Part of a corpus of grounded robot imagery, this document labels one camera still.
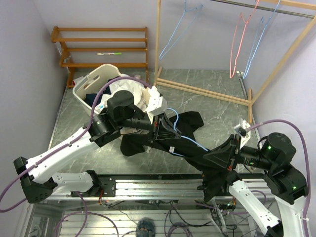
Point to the pink wire hanger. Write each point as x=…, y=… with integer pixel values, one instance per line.
x=238, y=37

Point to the white laundry basket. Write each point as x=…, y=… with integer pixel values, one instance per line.
x=96, y=80

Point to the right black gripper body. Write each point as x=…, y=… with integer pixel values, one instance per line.
x=248, y=155

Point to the black t shirt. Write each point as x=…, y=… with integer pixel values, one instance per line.
x=187, y=123

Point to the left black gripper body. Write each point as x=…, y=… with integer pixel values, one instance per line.
x=144, y=124

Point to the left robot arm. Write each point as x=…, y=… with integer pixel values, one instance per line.
x=40, y=176

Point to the blue hanger right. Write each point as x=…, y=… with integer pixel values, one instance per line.
x=262, y=26

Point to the green white pen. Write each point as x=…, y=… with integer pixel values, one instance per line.
x=110, y=53

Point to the brown wooden shoe rack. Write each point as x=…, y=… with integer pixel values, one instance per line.
x=66, y=60

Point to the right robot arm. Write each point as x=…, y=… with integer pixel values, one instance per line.
x=287, y=184

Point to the white paper scrap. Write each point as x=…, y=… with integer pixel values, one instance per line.
x=77, y=80

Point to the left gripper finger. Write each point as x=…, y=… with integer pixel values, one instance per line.
x=168, y=125
x=166, y=135

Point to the white t shirt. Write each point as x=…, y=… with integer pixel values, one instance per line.
x=132, y=86

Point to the blue hanger holding black shirt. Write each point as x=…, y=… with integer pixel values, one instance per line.
x=171, y=150

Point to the blue hanger far left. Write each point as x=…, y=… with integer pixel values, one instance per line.
x=178, y=33

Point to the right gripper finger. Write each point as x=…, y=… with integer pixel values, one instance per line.
x=220, y=161
x=228, y=147

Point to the aluminium mounting rail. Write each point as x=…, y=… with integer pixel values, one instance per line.
x=125, y=189

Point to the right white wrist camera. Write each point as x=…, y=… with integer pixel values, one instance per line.
x=242, y=129

